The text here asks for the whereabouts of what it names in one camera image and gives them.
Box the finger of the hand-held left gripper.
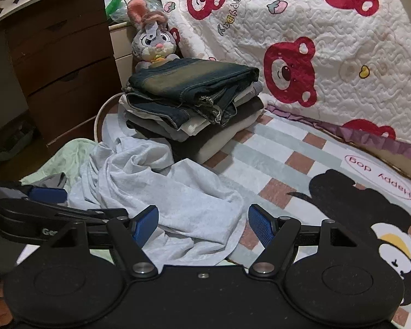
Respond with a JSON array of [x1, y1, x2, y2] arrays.
[[21, 188, 68, 205], [0, 198, 131, 246]]

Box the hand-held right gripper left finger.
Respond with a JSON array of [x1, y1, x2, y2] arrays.
[[46, 205, 159, 278]]

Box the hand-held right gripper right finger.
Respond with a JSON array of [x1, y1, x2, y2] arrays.
[[247, 204, 358, 279]]

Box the white t-shirt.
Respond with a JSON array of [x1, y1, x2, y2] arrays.
[[67, 136, 249, 267]]

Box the stack of folded clothes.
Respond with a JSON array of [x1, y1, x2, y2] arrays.
[[125, 97, 268, 160]]

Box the light green cloth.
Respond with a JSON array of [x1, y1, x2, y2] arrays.
[[21, 139, 101, 192]]

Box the dark cloth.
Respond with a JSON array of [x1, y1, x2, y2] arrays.
[[0, 123, 35, 166]]

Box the checkered dog printed blanket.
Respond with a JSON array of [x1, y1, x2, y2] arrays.
[[17, 110, 411, 323]]

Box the cream folded garment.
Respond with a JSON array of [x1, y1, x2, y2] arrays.
[[171, 110, 261, 164]]

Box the white curved tube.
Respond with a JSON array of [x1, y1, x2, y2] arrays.
[[93, 91, 124, 143]]

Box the grey folded garment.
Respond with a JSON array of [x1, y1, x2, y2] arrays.
[[125, 110, 179, 142]]

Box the blue frayed folded jeans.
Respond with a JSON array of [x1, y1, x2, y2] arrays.
[[123, 84, 238, 127]]

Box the brown wooden drawer cabinet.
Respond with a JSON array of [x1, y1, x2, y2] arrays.
[[0, 0, 123, 155]]

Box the dark faded folded jeans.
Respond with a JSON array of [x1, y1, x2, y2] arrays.
[[128, 58, 260, 103]]

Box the cream bedside cabinet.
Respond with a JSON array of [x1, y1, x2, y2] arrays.
[[108, 21, 136, 88]]

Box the bear printed quilt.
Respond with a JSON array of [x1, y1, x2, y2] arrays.
[[158, 0, 411, 151]]

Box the grey rabbit plush toy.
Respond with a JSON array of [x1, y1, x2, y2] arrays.
[[127, 0, 181, 71]]

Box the green plastic bag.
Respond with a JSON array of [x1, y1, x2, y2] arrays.
[[104, 0, 131, 22]]

